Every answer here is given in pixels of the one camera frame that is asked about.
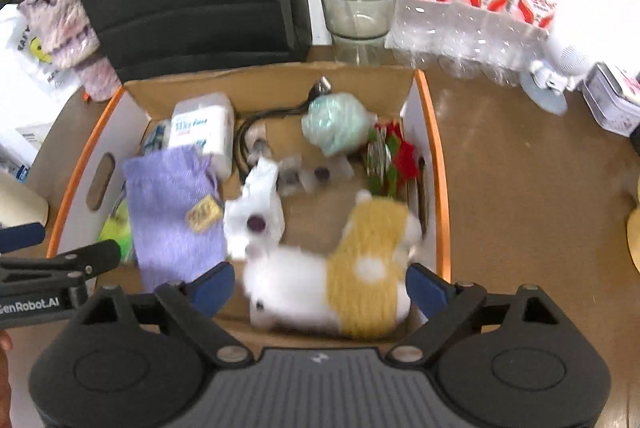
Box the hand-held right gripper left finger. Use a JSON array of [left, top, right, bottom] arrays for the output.
[[67, 260, 253, 366]]

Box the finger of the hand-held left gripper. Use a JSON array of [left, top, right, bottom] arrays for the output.
[[0, 240, 122, 291], [0, 222, 47, 255]]

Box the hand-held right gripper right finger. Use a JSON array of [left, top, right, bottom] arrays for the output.
[[385, 262, 571, 366]]

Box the green tissue pack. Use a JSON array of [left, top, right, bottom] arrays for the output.
[[97, 198, 136, 263]]

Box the white and yellow plush toy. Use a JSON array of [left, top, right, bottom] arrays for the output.
[[242, 190, 426, 340]]

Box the purple cloth pouch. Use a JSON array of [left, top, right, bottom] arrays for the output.
[[122, 145, 228, 293]]

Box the white tissue paper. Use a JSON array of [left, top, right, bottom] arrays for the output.
[[222, 158, 286, 259]]

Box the red artificial rose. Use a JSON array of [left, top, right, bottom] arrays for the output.
[[367, 120, 421, 199]]

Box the red cardboard box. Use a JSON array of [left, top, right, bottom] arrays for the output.
[[46, 60, 452, 339]]

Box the small clear bead packet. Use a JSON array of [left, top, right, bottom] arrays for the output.
[[277, 158, 306, 195], [312, 160, 351, 185]]

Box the black multi-head charging cable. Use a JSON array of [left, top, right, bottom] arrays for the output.
[[232, 102, 311, 169]]

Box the iridescent plastic bag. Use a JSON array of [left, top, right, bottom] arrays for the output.
[[301, 92, 378, 157]]

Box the wooden desktop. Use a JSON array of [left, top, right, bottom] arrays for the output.
[[0, 42, 640, 359]]

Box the cream thermos bottle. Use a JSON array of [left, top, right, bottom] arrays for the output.
[[0, 172, 49, 229]]

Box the white paper package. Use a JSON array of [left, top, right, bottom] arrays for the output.
[[0, 123, 53, 183]]

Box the clear smiley plastic bag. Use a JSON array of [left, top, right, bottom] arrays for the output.
[[0, 5, 83, 109]]

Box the purple textured vase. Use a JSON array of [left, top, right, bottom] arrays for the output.
[[17, 0, 123, 102]]

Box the yellow mug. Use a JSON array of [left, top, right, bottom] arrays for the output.
[[626, 180, 640, 273]]

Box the glass cup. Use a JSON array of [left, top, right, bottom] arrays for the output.
[[319, 0, 399, 66]]

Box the white tin box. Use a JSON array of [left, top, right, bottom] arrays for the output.
[[581, 62, 640, 137]]

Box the white robot figurine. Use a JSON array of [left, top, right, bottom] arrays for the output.
[[520, 28, 593, 116]]

